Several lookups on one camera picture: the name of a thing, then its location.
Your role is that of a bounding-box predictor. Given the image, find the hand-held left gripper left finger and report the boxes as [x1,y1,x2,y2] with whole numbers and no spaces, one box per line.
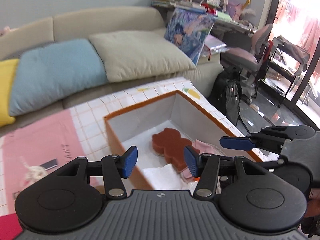
[54,146,138,200]

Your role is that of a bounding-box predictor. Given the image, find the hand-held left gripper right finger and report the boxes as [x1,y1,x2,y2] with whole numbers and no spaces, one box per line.
[183,145,275,198]

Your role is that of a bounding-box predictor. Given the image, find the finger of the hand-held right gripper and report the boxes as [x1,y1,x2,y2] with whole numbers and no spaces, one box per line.
[219,125,316,159]

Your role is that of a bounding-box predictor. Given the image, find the pink cloth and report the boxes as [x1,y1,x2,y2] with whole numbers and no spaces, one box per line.
[180,140,220,180]

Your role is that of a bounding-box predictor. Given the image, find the brown bear-shaped sponge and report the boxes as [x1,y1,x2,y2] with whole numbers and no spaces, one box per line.
[152,127,193,174]

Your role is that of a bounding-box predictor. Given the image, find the white tissue paper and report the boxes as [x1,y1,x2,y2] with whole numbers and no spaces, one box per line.
[142,165,185,190]

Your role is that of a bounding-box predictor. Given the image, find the orange cardboard box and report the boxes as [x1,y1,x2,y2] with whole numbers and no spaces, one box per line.
[104,90,264,190]

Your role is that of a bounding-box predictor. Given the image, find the black backpack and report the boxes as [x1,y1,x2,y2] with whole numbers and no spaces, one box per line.
[208,66,250,134]

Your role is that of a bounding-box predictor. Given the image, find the checkered tablecloth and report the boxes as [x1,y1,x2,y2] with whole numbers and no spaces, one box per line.
[0,76,250,217]

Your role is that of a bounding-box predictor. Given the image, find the pink desk chair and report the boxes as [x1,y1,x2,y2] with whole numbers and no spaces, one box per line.
[221,24,274,104]

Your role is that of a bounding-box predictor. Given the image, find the black metal rack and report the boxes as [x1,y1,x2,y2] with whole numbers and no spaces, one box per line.
[260,36,315,108]

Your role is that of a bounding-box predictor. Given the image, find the beige pillow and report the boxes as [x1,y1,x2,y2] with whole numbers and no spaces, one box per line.
[89,31,198,83]

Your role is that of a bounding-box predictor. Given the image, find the grey clothes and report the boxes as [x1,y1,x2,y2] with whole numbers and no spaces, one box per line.
[279,35,310,77]

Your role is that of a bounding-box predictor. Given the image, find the blue pillow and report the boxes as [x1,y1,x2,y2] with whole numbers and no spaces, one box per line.
[9,39,108,117]

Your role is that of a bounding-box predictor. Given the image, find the grey desk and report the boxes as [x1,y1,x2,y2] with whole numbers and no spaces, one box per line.
[212,17,258,45]

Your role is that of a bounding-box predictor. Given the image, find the printed figure pillow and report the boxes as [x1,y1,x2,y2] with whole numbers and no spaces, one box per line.
[164,8,216,66]

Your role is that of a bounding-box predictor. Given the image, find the pink hanging clothes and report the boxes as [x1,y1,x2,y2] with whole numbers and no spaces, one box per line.
[275,0,320,65]

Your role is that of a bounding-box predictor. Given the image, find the red tin box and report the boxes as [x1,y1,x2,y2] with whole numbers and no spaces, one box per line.
[0,212,23,240]

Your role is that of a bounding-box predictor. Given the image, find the yellow pillow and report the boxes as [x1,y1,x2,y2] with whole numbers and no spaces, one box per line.
[0,59,20,128]

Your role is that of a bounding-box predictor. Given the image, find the beige sofa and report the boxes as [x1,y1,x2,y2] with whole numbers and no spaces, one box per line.
[0,6,224,130]

